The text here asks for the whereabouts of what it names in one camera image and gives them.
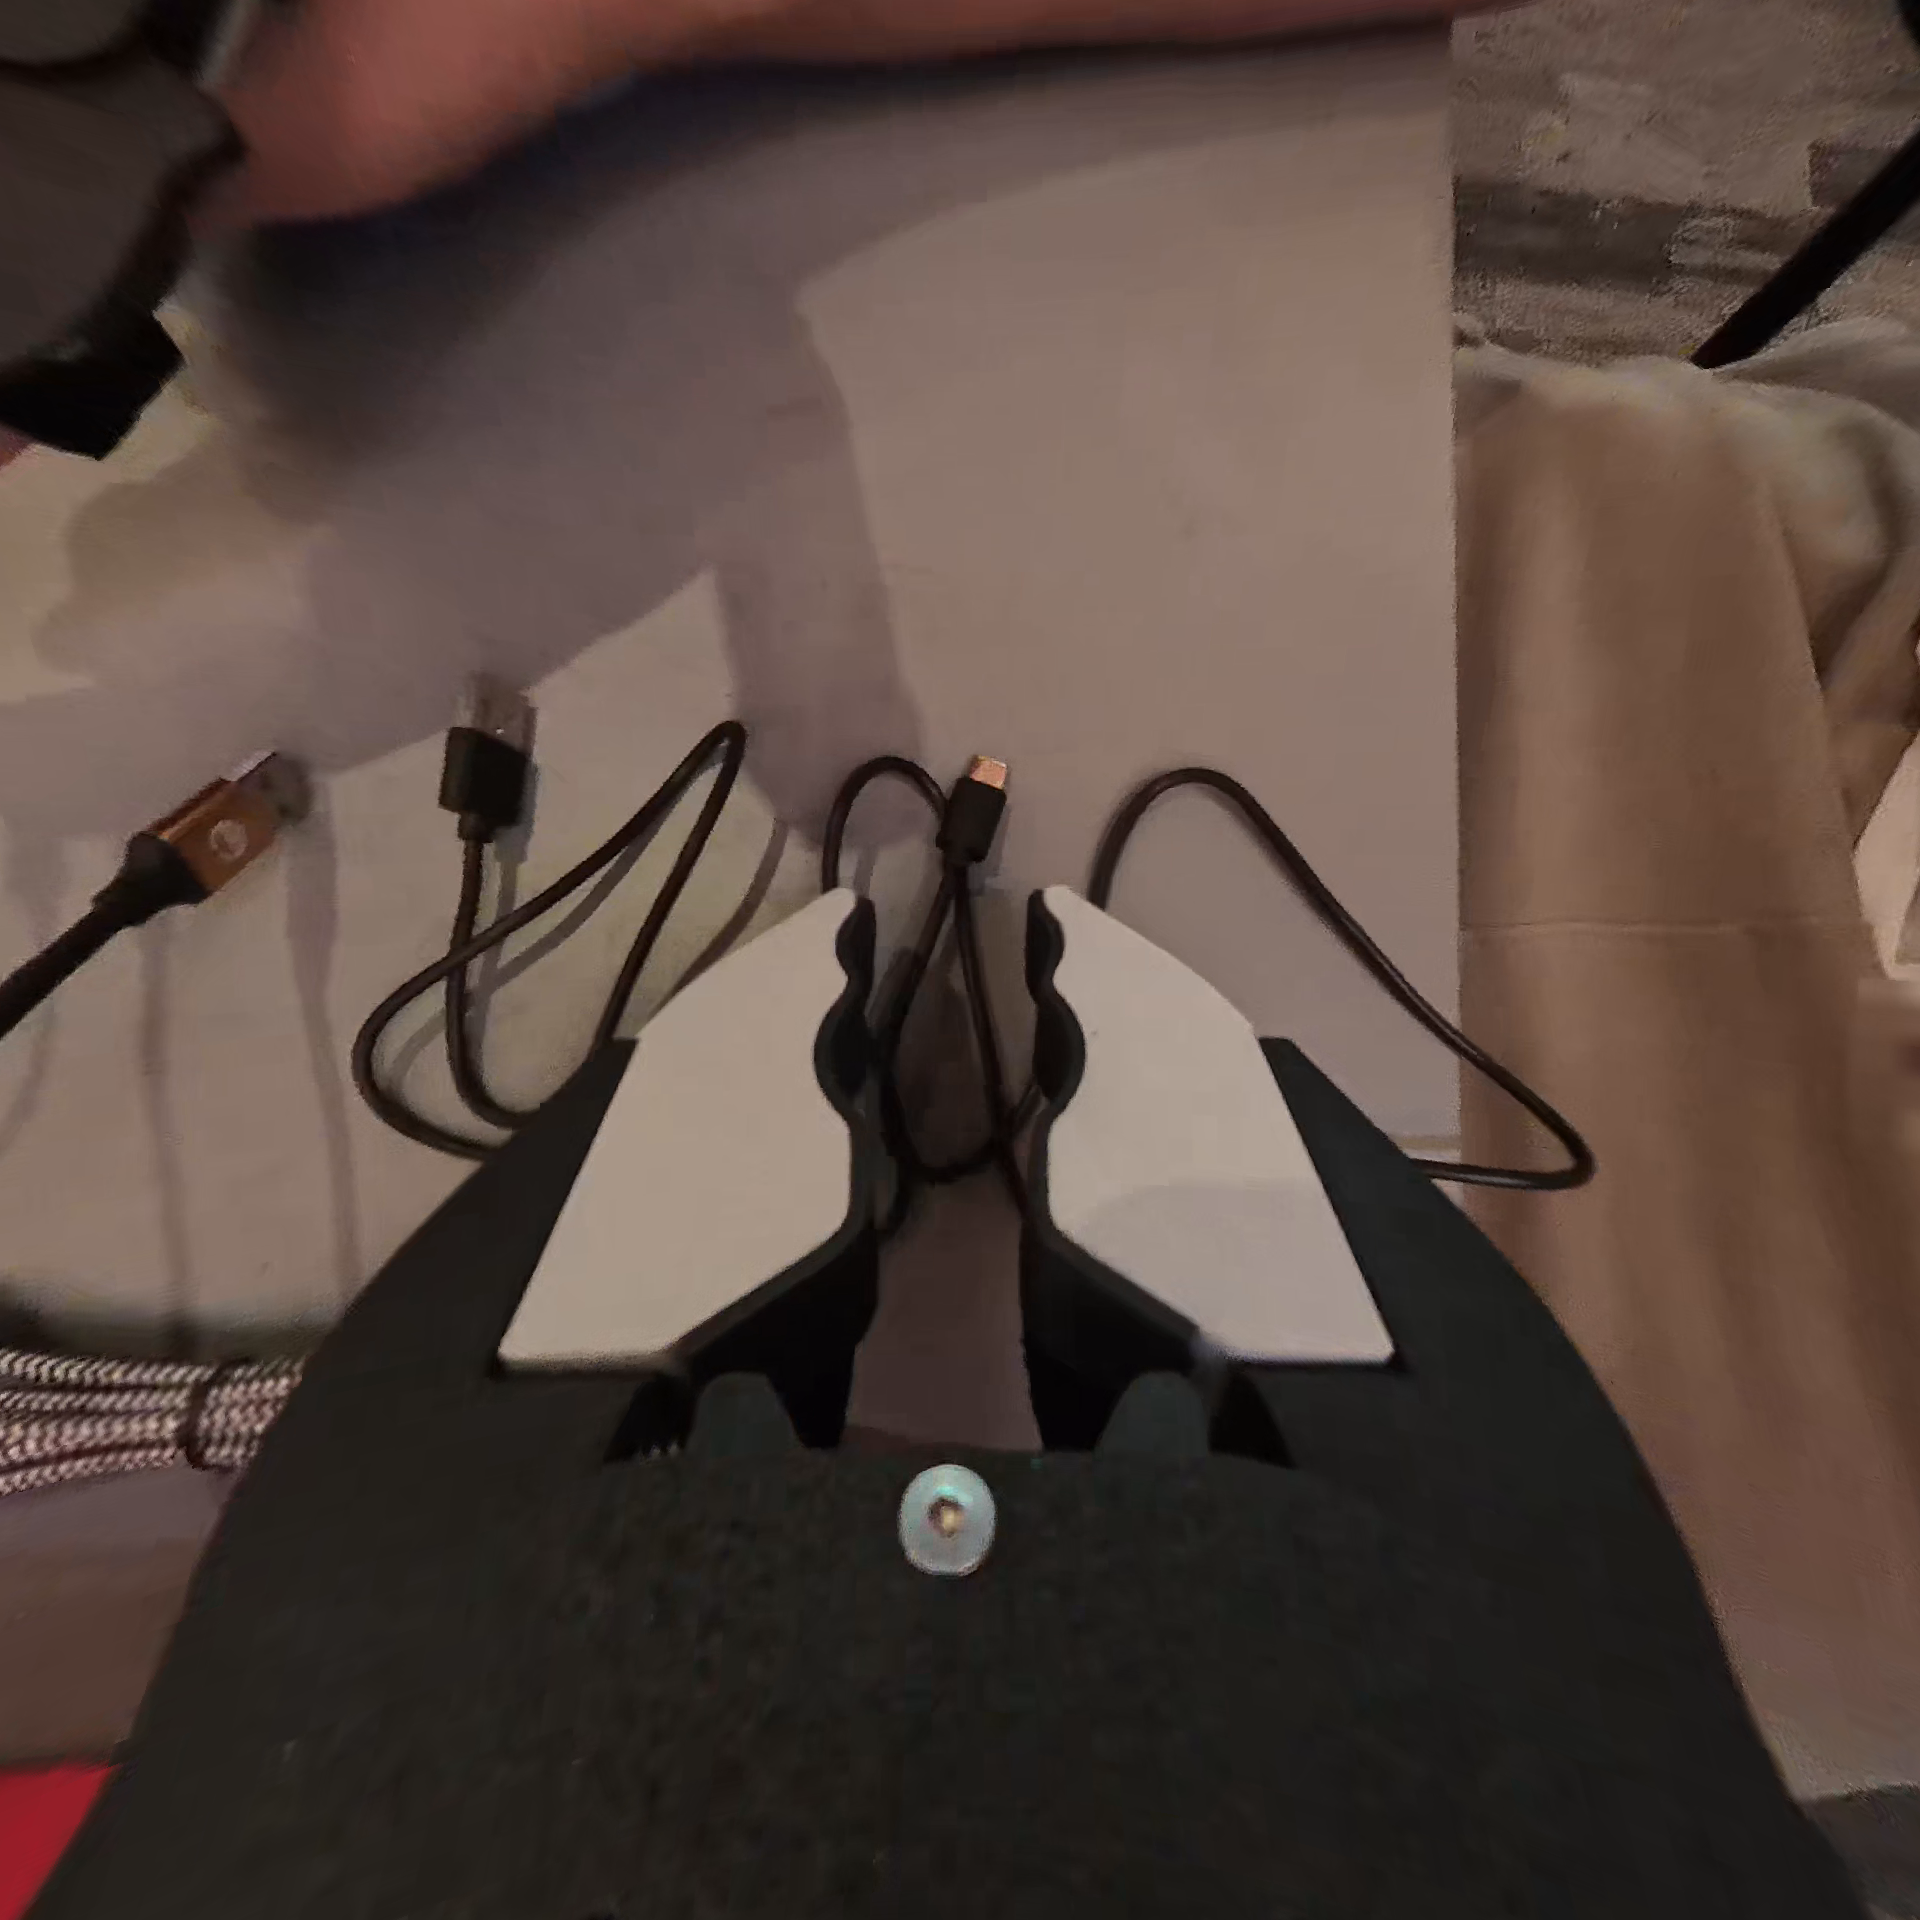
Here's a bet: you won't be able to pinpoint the black white braided usb cable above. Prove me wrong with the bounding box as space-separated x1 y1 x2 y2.
0 1342 310 1501

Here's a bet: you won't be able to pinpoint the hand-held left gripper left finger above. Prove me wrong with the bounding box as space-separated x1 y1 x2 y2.
498 887 880 1449

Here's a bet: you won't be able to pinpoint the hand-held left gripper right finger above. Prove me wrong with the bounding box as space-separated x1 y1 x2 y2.
1024 885 1398 1449

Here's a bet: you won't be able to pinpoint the black cable orange plugs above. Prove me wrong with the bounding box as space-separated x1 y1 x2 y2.
0 750 314 1037

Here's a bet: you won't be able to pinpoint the person's right forearm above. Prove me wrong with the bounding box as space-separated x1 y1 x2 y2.
211 0 1518 227

